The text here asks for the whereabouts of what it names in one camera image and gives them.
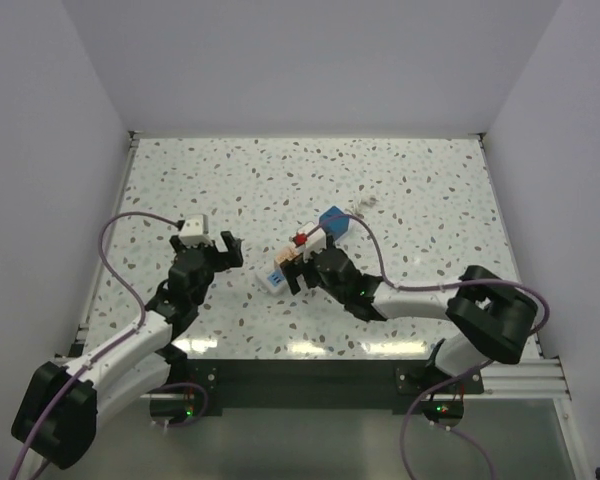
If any pink cube socket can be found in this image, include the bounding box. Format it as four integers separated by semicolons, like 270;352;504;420
274;245;299;268

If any white power strip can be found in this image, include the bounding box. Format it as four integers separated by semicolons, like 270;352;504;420
255;214;350;296

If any blue cube socket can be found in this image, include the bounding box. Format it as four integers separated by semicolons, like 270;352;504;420
319;205;349;241

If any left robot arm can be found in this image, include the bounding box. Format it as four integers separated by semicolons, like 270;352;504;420
11;231;244;470

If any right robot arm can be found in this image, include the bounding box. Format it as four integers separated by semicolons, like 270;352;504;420
281;247;538;393

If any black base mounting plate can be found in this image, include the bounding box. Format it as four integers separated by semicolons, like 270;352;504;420
129;357;484;417

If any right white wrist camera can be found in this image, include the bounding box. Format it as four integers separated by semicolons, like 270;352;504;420
291;222;327;262

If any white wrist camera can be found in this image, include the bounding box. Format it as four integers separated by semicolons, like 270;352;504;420
291;222;327;262
178;214;212;248

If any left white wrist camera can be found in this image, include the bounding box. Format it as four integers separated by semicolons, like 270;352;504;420
178;214;212;248

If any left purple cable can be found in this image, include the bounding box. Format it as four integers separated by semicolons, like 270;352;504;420
4;211;186;480

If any purple cable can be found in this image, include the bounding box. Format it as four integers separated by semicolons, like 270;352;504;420
299;214;552;480
4;211;186;480

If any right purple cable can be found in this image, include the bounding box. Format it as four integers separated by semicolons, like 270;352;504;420
299;214;552;480

